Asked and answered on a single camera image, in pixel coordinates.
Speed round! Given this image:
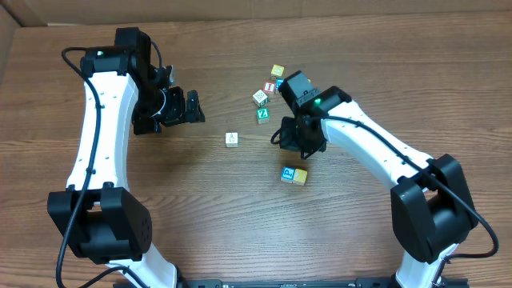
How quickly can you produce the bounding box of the blue letter P block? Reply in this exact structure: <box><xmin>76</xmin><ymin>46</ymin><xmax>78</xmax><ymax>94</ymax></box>
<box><xmin>281</xmin><ymin>166</ymin><xmax>295</xmax><ymax>183</ymax></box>

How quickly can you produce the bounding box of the yellow block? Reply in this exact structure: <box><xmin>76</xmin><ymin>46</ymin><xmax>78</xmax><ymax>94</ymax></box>
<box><xmin>292</xmin><ymin>169</ymin><xmax>308</xmax><ymax>186</ymax></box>
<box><xmin>270</xmin><ymin>64</ymin><xmax>285</xmax><ymax>80</ymax></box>

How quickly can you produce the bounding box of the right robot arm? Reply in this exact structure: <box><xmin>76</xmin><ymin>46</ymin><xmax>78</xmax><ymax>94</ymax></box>
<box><xmin>271</xmin><ymin>71</ymin><xmax>478</xmax><ymax>287</ymax></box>

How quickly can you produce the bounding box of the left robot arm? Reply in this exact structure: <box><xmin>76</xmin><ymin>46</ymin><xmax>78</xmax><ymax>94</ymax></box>
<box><xmin>47</xmin><ymin>27</ymin><xmax>205</xmax><ymax>287</ymax></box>

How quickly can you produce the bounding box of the green letter Z block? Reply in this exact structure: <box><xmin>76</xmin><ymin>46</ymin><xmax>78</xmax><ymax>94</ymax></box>
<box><xmin>257</xmin><ymin>107</ymin><xmax>270</xmax><ymax>125</ymax></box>

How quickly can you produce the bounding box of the white letter A block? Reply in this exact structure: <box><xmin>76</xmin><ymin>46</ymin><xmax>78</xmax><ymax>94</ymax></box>
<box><xmin>225</xmin><ymin>132</ymin><xmax>239</xmax><ymax>148</ymax></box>

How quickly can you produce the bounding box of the white patterned block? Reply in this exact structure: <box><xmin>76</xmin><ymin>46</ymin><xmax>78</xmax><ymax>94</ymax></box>
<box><xmin>252</xmin><ymin>90</ymin><xmax>269</xmax><ymax>107</ymax></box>

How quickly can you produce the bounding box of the red letter I block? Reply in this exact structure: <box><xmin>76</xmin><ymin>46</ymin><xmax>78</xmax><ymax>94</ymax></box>
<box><xmin>263</xmin><ymin>82</ymin><xmax>276</xmax><ymax>94</ymax></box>

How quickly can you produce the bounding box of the yellow block top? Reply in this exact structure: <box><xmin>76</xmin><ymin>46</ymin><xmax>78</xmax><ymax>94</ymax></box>
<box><xmin>270</xmin><ymin>64</ymin><xmax>285</xmax><ymax>80</ymax></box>

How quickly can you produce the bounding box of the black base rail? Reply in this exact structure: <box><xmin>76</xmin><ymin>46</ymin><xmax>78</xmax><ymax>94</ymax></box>
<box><xmin>112</xmin><ymin>276</ymin><xmax>470</xmax><ymax>288</ymax></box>

